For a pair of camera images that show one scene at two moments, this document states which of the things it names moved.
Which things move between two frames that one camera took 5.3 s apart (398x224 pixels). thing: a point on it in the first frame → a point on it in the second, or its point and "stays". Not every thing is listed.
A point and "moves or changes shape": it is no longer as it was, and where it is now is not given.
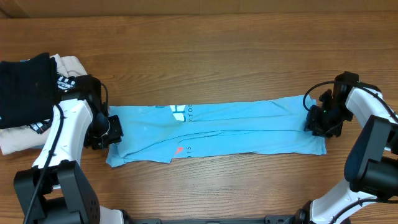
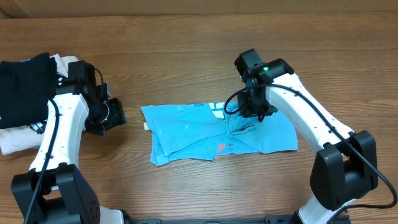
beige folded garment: (18, 138) stays
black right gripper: (314, 125) → (247, 112)
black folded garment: (28, 90) stays
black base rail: (267, 219) stays
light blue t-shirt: (173, 133) moves or changes shape
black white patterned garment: (63, 83) stays
